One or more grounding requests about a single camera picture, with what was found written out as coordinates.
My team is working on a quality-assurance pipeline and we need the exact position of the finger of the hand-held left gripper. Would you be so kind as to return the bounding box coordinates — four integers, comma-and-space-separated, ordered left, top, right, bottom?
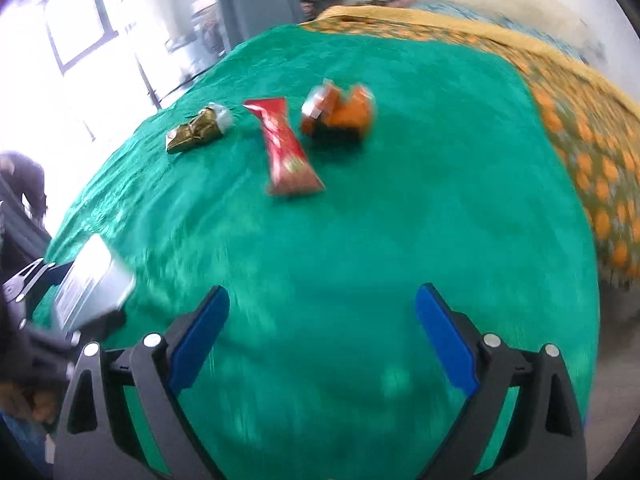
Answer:
62, 310, 128, 348
1, 257, 72, 305

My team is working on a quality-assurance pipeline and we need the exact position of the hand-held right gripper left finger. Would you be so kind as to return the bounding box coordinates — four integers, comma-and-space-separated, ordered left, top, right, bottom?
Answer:
52, 284, 231, 480

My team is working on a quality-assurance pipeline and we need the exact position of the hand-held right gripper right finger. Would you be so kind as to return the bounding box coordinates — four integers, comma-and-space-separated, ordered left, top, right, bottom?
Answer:
415, 282, 587, 480

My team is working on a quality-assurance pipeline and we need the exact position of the green patterned blanket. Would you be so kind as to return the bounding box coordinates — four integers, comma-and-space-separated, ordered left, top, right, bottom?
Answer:
32, 24, 601, 480

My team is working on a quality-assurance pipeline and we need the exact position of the long red snack packet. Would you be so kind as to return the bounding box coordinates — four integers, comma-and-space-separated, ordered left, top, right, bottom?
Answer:
243, 97, 326, 197

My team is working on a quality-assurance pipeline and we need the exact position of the green gold foil wrapper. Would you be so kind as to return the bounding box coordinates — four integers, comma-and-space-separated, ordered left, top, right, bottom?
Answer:
166, 103, 235, 154

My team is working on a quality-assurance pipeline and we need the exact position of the orange patterned bedspread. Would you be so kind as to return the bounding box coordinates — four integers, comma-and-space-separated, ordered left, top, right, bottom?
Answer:
300, 5, 640, 289

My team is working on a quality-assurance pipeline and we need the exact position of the orange crumpled packet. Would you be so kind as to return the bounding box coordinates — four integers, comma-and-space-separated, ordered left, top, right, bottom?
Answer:
299, 80, 377, 142

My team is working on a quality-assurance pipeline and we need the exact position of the window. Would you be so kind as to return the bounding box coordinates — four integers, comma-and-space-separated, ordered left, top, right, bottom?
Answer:
44, 0, 120, 75

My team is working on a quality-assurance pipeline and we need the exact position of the washing machine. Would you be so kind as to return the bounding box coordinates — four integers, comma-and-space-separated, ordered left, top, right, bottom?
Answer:
196, 12, 227, 63

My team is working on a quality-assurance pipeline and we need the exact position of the grey curtain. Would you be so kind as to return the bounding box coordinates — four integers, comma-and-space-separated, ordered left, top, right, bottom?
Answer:
210, 0, 301, 56

